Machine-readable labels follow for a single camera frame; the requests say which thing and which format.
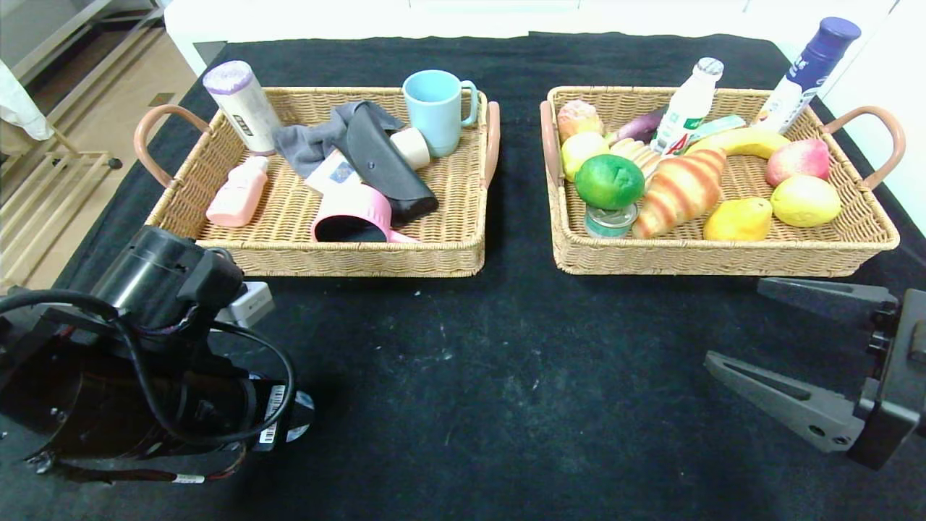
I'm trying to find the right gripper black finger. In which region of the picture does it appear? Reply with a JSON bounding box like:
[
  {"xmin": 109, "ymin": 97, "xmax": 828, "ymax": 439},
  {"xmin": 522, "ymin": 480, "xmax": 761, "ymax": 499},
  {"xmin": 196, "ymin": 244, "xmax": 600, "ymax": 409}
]
[
  {"xmin": 757, "ymin": 277, "xmax": 899, "ymax": 354},
  {"xmin": 703, "ymin": 350, "xmax": 867, "ymax": 454}
]

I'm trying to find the white tumbler with purple lid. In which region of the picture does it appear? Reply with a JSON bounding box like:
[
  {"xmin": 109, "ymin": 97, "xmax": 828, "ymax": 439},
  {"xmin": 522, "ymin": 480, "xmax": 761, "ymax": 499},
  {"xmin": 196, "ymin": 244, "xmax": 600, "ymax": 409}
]
[{"xmin": 203, "ymin": 61, "xmax": 283, "ymax": 156}]

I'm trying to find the yellow-green apple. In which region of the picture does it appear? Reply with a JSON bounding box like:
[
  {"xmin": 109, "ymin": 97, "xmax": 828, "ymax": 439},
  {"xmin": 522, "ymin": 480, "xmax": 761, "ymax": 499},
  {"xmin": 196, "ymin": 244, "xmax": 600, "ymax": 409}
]
[{"xmin": 561, "ymin": 132, "xmax": 610, "ymax": 182}]

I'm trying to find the yellow lemon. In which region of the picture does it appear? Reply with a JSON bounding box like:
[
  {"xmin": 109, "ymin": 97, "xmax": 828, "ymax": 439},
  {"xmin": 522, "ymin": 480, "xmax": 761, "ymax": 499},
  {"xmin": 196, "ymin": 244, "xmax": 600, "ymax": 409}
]
[{"xmin": 770, "ymin": 175, "xmax": 842, "ymax": 229}]

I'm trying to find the light blue mug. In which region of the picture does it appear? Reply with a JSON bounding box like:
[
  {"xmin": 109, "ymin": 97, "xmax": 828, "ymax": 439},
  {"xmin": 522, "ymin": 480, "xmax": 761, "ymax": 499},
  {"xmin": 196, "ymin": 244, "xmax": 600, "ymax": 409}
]
[{"xmin": 402, "ymin": 69, "xmax": 479, "ymax": 158}]

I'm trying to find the wicker basket with household items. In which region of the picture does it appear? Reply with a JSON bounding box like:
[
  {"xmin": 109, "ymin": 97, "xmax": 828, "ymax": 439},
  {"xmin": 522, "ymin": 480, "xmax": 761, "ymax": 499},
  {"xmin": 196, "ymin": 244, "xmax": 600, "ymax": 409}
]
[{"xmin": 134, "ymin": 87, "xmax": 501, "ymax": 278}]

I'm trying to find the beige soap box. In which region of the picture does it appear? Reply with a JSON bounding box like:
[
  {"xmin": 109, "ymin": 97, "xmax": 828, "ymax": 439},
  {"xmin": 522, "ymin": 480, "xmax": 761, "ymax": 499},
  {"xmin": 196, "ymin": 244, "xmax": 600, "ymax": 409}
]
[{"xmin": 305, "ymin": 148, "xmax": 364, "ymax": 196}]

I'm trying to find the pink lotion bottle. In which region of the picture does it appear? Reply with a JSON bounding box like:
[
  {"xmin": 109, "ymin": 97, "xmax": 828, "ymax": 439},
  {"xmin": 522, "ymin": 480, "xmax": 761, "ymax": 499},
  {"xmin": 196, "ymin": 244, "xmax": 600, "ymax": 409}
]
[{"xmin": 206, "ymin": 156, "xmax": 271, "ymax": 229}]

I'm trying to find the white bottle with blue cap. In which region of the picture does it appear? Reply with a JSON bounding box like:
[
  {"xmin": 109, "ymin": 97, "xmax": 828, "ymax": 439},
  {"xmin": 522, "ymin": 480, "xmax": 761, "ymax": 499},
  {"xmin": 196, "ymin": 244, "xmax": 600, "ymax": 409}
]
[{"xmin": 752, "ymin": 17, "xmax": 862, "ymax": 135}]

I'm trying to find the white hanging fabric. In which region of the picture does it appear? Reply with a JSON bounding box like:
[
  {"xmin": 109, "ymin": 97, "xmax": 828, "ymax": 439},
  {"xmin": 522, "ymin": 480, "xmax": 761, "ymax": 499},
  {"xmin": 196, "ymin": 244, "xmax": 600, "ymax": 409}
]
[{"xmin": 0, "ymin": 59, "xmax": 56, "ymax": 143}]

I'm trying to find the white counter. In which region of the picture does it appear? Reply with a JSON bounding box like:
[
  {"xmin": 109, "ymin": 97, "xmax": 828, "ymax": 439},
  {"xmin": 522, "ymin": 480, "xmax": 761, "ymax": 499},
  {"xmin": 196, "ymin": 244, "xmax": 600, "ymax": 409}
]
[{"xmin": 165, "ymin": 0, "xmax": 898, "ymax": 80}]

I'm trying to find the striped croissant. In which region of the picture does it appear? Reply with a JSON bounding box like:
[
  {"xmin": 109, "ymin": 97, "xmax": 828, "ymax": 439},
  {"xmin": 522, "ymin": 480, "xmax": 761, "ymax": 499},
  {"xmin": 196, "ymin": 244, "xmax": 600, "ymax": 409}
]
[{"xmin": 632, "ymin": 148, "xmax": 728, "ymax": 240}]

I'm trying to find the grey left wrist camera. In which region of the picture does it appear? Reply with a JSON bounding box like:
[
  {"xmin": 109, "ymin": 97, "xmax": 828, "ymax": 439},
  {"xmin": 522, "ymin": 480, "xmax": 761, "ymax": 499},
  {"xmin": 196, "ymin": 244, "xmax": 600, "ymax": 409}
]
[{"xmin": 217, "ymin": 282, "xmax": 276, "ymax": 328}]

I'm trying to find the red peach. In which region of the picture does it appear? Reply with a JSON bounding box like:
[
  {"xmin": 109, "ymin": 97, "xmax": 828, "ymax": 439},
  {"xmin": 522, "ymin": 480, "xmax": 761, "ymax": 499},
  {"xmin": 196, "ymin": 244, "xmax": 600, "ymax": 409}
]
[{"xmin": 764, "ymin": 139, "xmax": 831, "ymax": 189}]

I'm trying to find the small cream cup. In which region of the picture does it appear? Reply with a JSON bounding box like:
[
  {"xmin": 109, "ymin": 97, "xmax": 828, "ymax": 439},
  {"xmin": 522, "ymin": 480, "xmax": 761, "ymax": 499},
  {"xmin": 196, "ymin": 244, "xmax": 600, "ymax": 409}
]
[{"xmin": 391, "ymin": 127, "xmax": 432, "ymax": 171}]

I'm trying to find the long striped bread loaf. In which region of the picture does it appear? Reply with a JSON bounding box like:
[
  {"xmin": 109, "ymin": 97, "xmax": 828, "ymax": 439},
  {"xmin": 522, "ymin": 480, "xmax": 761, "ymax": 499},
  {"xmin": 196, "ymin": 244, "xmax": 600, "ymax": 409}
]
[{"xmin": 611, "ymin": 138, "xmax": 663, "ymax": 183}]

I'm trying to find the tin can with green label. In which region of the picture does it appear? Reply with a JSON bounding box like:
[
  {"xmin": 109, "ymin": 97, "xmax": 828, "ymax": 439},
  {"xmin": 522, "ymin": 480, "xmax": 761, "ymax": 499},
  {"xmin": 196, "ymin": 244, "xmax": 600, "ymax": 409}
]
[{"xmin": 585, "ymin": 203, "xmax": 640, "ymax": 238}]

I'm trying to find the wicker basket with food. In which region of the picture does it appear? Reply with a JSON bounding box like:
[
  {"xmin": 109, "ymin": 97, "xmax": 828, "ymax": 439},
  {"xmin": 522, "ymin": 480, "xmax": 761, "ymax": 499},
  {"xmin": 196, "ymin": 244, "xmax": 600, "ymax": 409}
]
[{"xmin": 539, "ymin": 85, "xmax": 905, "ymax": 277}]

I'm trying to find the black glasses case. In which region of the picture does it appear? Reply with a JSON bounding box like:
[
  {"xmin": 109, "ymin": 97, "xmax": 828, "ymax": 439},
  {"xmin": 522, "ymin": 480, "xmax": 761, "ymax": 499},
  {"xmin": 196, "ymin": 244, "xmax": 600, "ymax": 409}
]
[{"xmin": 346, "ymin": 101, "xmax": 440, "ymax": 224}]

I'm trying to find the white milk bottle green label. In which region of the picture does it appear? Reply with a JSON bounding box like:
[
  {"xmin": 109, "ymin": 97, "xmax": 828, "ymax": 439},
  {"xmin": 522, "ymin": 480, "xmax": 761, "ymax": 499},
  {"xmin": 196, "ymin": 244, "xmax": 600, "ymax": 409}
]
[{"xmin": 650, "ymin": 57, "xmax": 724, "ymax": 156}]

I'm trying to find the purple eggplant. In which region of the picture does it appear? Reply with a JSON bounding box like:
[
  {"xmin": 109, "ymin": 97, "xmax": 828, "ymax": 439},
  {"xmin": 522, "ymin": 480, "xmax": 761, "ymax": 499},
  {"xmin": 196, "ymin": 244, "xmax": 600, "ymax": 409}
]
[{"xmin": 604, "ymin": 107, "xmax": 666, "ymax": 148}]

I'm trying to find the green lime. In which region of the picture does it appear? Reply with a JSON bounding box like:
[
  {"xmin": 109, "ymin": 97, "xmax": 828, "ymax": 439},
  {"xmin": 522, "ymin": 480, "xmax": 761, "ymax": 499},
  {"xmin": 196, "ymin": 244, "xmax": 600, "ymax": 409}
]
[{"xmin": 574, "ymin": 153, "xmax": 646, "ymax": 211}]

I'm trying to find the pink saucepan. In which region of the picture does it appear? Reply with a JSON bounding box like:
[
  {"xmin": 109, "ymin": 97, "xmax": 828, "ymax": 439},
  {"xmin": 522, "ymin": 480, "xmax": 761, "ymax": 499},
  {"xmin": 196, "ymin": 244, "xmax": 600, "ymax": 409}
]
[{"xmin": 311, "ymin": 185, "xmax": 422, "ymax": 244}]

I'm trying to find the grey cloth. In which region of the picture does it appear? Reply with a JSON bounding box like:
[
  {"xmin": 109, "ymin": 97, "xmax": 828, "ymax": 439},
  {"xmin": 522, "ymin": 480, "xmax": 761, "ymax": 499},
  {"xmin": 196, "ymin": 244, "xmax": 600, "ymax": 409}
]
[{"xmin": 273, "ymin": 101, "xmax": 402, "ymax": 178}]

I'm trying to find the smooth black left arm cable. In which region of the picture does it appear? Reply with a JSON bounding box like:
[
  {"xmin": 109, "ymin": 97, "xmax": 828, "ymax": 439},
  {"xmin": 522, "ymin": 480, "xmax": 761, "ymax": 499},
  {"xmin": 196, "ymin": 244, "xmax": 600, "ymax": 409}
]
[{"xmin": 0, "ymin": 289, "xmax": 296, "ymax": 446}]

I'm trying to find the gold metal rolling rack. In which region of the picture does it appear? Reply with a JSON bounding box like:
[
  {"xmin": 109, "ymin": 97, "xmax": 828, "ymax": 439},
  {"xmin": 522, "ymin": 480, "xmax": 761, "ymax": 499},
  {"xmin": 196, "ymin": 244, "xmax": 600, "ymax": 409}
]
[{"xmin": 0, "ymin": 127, "xmax": 125, "ymax": 301}]

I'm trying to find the pink bumpy fruit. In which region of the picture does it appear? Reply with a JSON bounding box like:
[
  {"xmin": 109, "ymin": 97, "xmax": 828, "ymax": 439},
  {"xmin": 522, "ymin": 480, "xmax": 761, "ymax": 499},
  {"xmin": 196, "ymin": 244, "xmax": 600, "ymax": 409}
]
[{"xmin": 556, "ymin": 100, "xmax": 605, "ymax": 143}]

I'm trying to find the green snack pack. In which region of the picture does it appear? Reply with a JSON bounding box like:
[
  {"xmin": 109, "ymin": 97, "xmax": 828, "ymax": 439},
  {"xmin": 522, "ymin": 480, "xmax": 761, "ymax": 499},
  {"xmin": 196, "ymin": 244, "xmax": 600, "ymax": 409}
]
[{"xmin": 687, "ymin": 114, "xmax": 746, "ymax": 142}]

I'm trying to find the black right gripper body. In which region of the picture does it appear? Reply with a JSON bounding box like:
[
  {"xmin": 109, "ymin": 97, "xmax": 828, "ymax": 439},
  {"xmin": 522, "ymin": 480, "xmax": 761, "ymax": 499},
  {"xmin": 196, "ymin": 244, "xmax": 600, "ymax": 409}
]
[{"xmin": 846, "ymin": 288, "xmax": 926, "ymax": 471}]

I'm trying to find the yellow banana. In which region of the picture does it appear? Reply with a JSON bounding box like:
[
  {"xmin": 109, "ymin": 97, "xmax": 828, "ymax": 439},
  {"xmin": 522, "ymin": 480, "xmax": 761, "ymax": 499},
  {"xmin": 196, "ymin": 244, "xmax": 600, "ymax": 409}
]
[{"xmin": 684, "ymin": 128, "xmax": 791, "ymax": 160}]

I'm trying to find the yellow pear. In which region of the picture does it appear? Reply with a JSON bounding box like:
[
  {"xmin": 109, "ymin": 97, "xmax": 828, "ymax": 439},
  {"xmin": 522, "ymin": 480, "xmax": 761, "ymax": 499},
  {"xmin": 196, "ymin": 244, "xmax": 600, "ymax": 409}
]
[{"xmin": 703, "ymin": 197, "xmax": 773, "ymax": 243}]

